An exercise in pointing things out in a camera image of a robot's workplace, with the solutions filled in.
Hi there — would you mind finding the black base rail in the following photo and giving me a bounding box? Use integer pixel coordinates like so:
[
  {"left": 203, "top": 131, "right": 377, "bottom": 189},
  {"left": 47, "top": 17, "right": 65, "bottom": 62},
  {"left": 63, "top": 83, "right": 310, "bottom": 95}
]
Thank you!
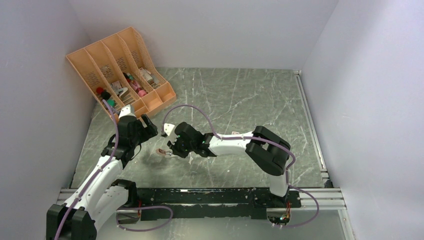
[{"left": 117, "top": 187, "right": 302, "bottom": 224}]

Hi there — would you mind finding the grey white stapler in organizer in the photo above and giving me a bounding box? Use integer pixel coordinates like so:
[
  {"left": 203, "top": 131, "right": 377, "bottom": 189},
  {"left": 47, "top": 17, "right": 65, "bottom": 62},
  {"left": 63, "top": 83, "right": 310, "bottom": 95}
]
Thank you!
[{"left": 117, "top": 87, "right": 129, "bottom": 99}]

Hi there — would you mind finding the red round stamp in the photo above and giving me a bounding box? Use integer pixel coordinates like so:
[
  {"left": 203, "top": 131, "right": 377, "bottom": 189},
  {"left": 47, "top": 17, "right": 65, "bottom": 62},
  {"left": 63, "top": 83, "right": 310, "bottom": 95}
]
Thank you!
[{"left": 96, "top": 87, "right": 104, "bottom": 95}]

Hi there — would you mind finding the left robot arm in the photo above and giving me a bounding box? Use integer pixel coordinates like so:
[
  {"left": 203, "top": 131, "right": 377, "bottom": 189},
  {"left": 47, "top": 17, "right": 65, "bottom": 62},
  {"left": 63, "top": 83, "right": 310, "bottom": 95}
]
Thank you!
[{"left": 46, "top": 113, "right": 158, "bottom": 240}]

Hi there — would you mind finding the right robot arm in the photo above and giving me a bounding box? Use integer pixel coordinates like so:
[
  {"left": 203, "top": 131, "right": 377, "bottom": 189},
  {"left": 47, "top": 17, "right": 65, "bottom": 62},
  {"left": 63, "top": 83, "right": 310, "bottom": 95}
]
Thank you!
[{"left": 162, "top": 122, "right": 294, "bottom": 207}]

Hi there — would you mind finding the black round stamp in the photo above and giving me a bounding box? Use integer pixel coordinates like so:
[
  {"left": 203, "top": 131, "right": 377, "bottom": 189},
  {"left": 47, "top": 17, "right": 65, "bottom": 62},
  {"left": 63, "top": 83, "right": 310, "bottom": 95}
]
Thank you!
[{"left": 100, "top": 90, "right": 111, "bottom": 101}]

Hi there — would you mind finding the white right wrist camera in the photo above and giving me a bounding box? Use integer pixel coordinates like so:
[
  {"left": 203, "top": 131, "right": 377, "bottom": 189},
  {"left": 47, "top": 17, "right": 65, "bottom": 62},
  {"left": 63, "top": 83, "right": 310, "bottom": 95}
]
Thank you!
[{"left": 161, "top": 123, "right": 176, "bottom": 138}]

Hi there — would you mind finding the green stamp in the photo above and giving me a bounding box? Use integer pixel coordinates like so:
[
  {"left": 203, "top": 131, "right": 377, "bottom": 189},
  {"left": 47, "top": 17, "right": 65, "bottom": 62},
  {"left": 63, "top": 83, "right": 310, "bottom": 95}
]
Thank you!
[{"left": 106, "top": 98, "right": 116, "bottom": 108}]

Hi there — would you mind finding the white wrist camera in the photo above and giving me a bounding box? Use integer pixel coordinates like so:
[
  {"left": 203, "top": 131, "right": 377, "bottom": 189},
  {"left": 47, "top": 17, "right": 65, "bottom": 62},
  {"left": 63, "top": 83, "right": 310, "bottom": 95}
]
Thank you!
[
  {"left": 161, "top": 123, "right": 176, "bottom": 138},
  {"left": 118, "top": 104, "right": 137, "bottom": 122}
]

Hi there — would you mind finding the peach plastic file organizer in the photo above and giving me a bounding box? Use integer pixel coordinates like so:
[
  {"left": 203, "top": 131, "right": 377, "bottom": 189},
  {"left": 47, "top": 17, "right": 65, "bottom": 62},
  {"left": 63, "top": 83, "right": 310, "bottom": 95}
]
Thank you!
[{"left": 66, "top": 27, "right": 177, "bottom": 117}]

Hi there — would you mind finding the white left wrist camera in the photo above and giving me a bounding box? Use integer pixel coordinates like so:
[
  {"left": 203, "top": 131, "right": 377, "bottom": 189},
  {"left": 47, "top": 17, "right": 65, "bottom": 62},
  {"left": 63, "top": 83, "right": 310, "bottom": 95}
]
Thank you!
[{"left": 118, "top": 104, "right": 137, "bottom": 122}]

